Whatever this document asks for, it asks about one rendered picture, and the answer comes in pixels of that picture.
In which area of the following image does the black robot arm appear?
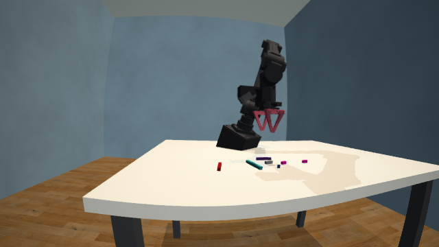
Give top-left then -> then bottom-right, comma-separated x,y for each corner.
231,39 -> 287,136

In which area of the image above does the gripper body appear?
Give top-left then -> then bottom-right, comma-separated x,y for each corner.
255,86 -> 282,111

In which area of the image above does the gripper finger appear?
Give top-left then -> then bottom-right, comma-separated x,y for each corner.
253,111 -> 267,131
264,109 -> 285,132

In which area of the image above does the turquoise rod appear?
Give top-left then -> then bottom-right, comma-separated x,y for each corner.
246,160 -> 263,170

